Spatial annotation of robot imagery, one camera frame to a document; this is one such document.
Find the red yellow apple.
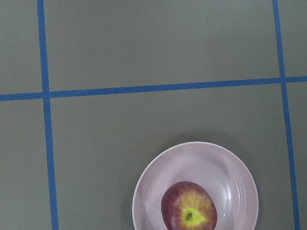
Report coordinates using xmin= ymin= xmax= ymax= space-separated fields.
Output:
xmin=161 ymin=181 xmax=217 ymax=230

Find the pink plate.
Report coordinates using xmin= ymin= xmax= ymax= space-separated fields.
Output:
xmin=132 ymin=141 xmax=259 ymax=230

